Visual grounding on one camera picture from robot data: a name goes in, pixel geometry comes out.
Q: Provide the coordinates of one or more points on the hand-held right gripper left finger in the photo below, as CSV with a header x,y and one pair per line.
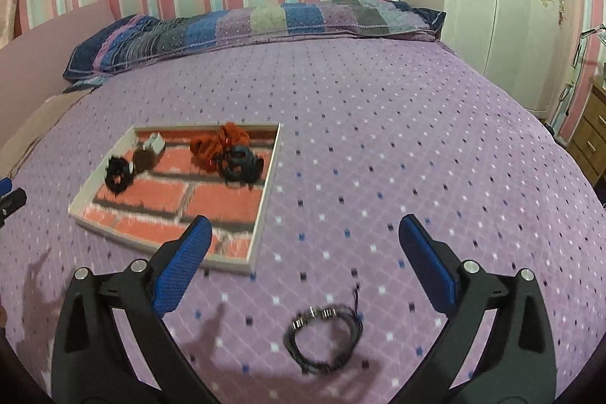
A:
x,y
182,266

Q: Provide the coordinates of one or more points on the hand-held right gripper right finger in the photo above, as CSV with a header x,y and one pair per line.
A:
x,y
426,259

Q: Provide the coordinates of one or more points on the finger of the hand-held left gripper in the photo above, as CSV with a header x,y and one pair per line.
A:
x,y
12,200

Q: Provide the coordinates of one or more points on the pink patterned curtain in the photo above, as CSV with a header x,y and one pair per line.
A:
x,y
9,1

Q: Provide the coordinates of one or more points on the patchwork pillow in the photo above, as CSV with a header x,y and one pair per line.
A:
x,y
265,23

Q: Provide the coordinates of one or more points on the purple diamond-pattern bedspread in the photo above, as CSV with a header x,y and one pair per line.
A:
x,y
378,148

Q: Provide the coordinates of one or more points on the wristwatch with white band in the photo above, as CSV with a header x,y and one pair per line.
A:
x,y
146,158

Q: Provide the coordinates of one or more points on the black scrunchie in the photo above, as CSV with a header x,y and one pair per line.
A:
x,y
118,174

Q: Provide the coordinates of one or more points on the desk lamp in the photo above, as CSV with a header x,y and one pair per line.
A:
x,y
578,53

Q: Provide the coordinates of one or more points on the brown blanket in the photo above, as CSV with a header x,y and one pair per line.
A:
x,y
33,124

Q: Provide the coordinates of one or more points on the orange scrunchie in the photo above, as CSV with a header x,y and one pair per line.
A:
x,y
206,148

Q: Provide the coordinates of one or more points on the brick-pattern shallow tray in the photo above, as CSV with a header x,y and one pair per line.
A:
x,y
161,195

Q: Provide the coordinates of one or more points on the black hair claw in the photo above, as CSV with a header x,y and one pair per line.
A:
x,y
241,165

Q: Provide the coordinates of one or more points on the pink headboard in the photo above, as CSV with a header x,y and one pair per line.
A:
x,y
52,49

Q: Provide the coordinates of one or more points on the wooden nightstand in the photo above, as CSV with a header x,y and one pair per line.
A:
x,y
589,134

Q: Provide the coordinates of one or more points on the white ornate wardrobe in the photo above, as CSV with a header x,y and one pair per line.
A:
x,y
511,6

